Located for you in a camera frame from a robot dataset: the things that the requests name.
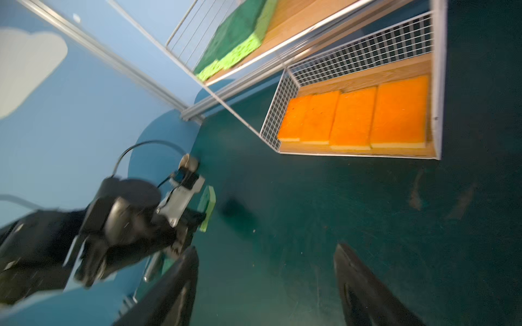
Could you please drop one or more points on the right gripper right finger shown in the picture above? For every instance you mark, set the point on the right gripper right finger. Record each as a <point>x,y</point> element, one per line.
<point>365,299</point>

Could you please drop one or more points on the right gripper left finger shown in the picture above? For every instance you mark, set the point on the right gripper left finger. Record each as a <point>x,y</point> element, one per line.
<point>171,300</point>

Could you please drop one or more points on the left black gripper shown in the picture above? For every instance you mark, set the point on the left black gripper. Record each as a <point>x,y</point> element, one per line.
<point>127,221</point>

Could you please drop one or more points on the green sponge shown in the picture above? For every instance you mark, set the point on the green sponge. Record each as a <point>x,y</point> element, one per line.
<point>206,205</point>
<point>238,36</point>

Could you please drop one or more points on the orange sponge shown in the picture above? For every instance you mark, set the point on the orange sponge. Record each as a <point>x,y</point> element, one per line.
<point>319,118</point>
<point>401,113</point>
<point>292,124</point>
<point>353,120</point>

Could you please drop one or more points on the white wire wooden shelf rack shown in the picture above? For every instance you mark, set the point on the white wire wooden shelf rack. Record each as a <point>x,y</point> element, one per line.
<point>328,56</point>

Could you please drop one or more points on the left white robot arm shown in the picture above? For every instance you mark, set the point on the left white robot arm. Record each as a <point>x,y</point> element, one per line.
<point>40,252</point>

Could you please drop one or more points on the grey metal garden trowel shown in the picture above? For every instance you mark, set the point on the grey metal garden trowel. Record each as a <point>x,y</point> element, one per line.
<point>154,265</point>

